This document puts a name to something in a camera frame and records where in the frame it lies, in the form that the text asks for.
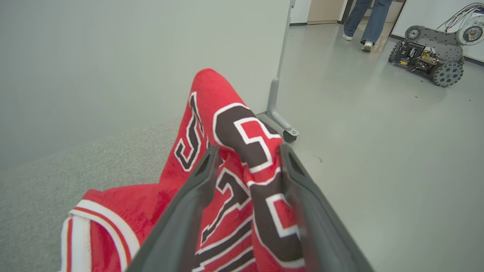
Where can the person in blue jeans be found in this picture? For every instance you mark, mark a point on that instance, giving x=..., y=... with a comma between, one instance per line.
x=378, y=19

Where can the light wooden cabinet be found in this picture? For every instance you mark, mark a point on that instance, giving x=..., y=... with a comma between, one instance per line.
x=325, y=11

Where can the red basketball jersey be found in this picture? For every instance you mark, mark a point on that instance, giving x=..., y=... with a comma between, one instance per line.
x=211, y=90

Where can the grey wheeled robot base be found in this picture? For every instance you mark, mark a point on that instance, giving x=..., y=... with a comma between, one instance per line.
x=448, y=73

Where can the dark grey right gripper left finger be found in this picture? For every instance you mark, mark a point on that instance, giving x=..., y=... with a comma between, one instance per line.
x=177, y=226

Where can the pale grey partition panel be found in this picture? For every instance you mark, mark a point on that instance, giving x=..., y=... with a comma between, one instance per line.
x=113, y=56

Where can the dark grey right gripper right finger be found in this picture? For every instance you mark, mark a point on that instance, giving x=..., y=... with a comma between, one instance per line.
x=321, y=234

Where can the grey partition end post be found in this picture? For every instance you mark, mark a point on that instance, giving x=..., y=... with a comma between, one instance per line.
x=274, y=98

